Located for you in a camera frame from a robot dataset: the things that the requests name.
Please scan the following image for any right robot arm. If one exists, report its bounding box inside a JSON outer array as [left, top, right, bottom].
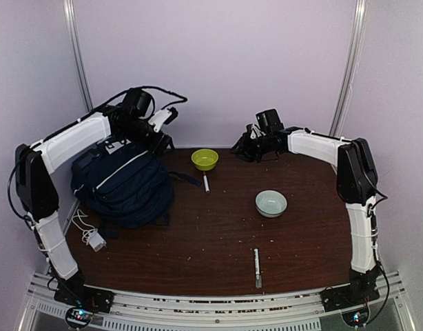
[[231, 109, 387, 312]]

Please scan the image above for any right aluminium corner post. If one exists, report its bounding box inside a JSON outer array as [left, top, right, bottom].
[[329, 0, 368, 137]]

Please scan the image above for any navy blue student backpack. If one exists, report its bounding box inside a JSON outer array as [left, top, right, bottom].
[[70, 143, 201, 229]]

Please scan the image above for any white red marker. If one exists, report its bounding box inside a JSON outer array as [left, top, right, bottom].
[[203, 172, 210, 194]]

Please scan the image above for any white charger with cable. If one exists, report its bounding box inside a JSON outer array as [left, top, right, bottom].
[[71, 209, 106, 252]]

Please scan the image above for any lime green bowl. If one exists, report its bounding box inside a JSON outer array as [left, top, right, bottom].
[[191, 148, 219, 171]]

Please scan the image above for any left aluminium corner post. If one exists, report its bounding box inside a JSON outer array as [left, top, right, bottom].
[[63, 0, 93, 112]]

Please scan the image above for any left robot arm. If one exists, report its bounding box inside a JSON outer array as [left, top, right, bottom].
[[7, 86, 187, 309]]

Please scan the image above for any aluminium front rail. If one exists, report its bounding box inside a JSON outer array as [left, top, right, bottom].
[[18, 270, 415, 331]]

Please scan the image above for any aluminium corner post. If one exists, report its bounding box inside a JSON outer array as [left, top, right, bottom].
[[63, 0, 93, 112], [329, 0, 368, 137]]

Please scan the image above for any white green marker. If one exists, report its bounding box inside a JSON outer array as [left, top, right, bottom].
[[254, 248, 262, 289]]

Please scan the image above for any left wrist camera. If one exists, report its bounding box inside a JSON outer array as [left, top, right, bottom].
[[148, 107, 178, 132]]

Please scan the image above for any pale blue ceramic bowl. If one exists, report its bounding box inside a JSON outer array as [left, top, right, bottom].
[[255, 190, 288, 218]]

